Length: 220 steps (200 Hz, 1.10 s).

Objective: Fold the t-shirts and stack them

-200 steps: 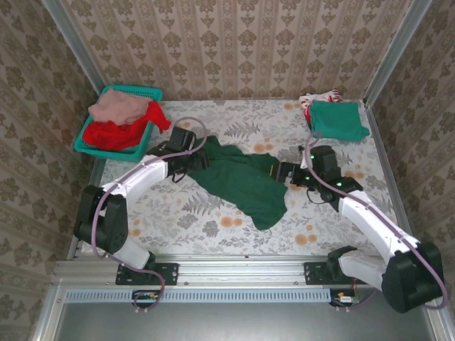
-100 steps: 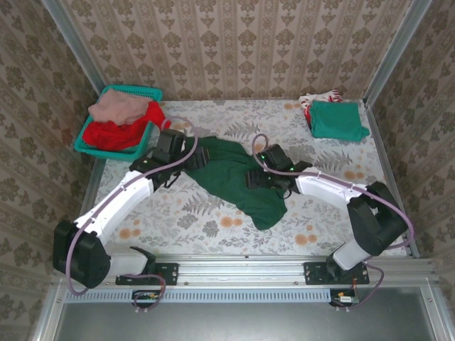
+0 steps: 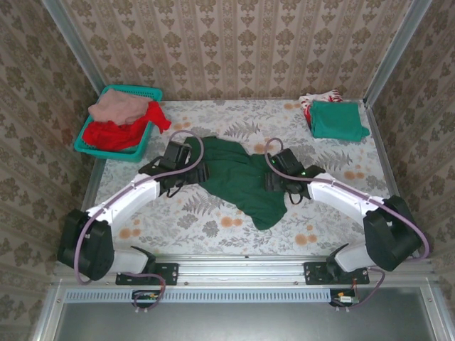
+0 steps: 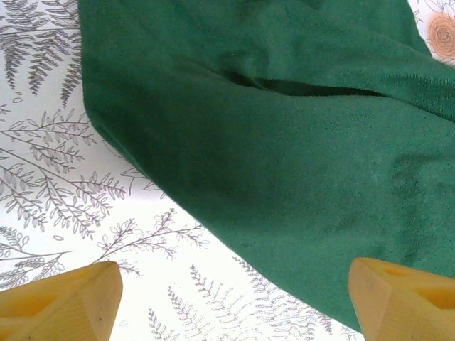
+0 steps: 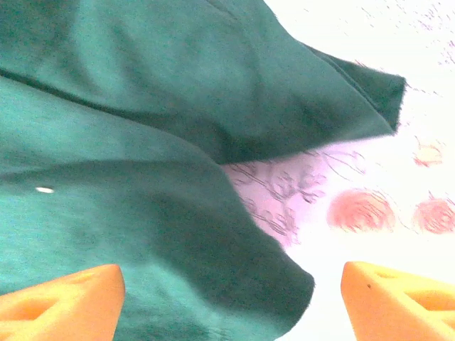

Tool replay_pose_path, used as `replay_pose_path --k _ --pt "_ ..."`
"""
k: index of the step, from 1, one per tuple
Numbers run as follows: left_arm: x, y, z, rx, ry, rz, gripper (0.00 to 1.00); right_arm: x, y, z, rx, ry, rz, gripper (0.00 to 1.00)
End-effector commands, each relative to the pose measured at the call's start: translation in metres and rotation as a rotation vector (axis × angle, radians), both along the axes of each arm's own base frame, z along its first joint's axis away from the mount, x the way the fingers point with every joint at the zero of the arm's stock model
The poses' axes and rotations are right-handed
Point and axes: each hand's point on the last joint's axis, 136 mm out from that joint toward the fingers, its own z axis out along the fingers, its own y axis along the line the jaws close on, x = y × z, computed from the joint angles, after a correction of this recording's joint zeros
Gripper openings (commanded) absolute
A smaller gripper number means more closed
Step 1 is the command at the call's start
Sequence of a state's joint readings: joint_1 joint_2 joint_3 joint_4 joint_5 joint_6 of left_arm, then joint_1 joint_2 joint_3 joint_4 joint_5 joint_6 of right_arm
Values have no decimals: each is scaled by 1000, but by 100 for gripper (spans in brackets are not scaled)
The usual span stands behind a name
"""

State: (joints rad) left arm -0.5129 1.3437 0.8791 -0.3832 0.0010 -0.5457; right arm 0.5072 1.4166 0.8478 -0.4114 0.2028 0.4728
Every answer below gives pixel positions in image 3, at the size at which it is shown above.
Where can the dark green t-shirt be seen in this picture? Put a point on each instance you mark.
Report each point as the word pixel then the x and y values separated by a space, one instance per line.
pixel 241 177

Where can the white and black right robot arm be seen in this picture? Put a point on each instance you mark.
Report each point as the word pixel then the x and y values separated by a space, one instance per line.
pixel 337 195

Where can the folded teal green t-shirt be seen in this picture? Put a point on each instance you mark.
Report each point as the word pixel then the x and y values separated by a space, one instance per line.
pixel 336 120

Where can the teal plastic basket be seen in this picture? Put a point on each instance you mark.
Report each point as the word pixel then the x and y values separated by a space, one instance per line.
pixel 106 153

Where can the floral tablecloth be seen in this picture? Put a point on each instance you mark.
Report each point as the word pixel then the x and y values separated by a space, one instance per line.
pixel 231 241

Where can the pink cloth in basket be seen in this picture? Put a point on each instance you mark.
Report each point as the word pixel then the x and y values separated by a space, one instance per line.
pixel 117 106

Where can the red and white patterned t-shirt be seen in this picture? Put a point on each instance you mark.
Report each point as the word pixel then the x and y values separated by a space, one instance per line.
pixel 332 95

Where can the small electronics board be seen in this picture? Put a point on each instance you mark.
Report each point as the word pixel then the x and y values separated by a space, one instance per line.
pixel 144 298
pixel 345 298

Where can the grey metal sheet panel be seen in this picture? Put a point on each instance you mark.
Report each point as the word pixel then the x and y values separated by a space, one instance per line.
pixel 249 323

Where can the aluminium table side rail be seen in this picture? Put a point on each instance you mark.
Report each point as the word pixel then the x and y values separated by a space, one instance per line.
pixel 93 181
pixel 382 149

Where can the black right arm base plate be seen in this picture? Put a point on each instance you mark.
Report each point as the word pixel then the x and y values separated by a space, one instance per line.
pixel 314 275

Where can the aluminium mounting rail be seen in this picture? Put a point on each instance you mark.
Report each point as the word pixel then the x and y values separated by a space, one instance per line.
pixel 241 270

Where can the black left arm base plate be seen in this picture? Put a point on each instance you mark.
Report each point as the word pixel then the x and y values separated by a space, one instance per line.
pixel 167 273

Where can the aluminium frame post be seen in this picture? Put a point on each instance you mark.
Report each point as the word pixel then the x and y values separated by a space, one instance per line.
pixel 74 42
pixel 394 53

